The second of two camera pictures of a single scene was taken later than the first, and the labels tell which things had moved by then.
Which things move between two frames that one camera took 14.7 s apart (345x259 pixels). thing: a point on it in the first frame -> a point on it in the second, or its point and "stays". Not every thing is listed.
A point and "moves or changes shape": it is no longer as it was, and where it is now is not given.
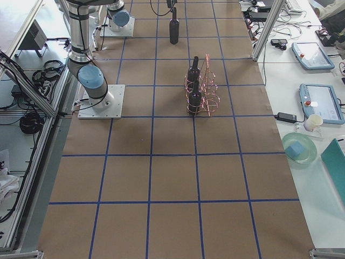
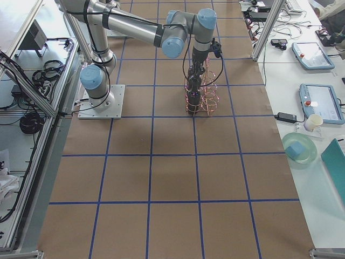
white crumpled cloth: (8, 183) stays
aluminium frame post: (275, 13) stays
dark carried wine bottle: (174, 28) moves or changes shape
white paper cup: (313, 121) stays
